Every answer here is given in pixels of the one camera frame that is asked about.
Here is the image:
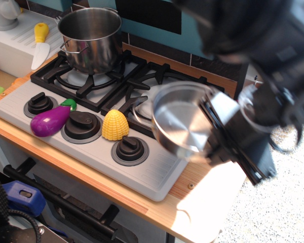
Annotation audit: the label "black middle stove knob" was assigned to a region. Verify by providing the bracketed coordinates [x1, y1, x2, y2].
[61, 111, 102, 144]

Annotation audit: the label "purple toy eggplant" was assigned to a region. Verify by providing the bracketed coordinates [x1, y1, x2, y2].
[30, 99, 77, 137]

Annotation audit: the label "white toy sink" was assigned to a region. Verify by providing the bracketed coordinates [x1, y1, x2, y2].
[0, 10, 63, 77]

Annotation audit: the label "yellow toy corn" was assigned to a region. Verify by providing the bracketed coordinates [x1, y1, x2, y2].
[102, 109, 129, 141]

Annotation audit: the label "black oven door handle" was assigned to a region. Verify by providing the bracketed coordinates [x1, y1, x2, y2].
[3, 157, 120, 240]

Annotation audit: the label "tall steel pot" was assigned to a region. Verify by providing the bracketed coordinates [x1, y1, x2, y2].
[58, 8, 123, 75]

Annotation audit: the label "black left burner grate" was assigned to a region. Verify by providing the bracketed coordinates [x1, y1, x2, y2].
[30, 50, 147, 112]

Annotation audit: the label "small steel pan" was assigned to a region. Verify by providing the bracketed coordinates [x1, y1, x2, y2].
[131, 81, 218, 163]

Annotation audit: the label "black stove knob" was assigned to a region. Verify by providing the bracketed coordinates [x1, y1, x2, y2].
[61, 111, 102, 144]
[111, 136, 149, 167]
[23, 92, 58, 118]

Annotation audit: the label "black right stove knob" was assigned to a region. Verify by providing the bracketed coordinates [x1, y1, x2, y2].
[111, 136, 149, 167]

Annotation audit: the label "grey toy stove top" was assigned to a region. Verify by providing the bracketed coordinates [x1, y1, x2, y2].
[0, 50, 193, 203]

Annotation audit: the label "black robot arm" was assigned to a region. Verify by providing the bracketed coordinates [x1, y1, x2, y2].
[174, 1, 304, 184]

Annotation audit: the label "black left stove knob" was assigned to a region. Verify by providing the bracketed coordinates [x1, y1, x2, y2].
[23, 92, 58, 118]

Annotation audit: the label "yellow handled toy knife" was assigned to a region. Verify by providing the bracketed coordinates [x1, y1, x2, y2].
[31, 22, 50, 70]

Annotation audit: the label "black right burner grate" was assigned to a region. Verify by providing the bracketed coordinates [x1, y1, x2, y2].
[101, 62, 225, 138]

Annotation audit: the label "blue clamp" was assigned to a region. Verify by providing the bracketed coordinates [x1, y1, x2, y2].
[3, 181, 46, 217]

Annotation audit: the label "black burner grate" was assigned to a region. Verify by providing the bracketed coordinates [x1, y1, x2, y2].
[101, 62, 225, 138]
[30, 50, 147, 112]

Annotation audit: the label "black braided cable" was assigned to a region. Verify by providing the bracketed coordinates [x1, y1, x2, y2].
[7, 210, 43, 243]

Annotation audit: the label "grey toy faucet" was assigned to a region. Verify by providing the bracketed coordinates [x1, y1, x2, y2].
[0, 0, 21, 31]

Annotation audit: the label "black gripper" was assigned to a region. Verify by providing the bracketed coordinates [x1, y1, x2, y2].
[199, 91, 277, 185]

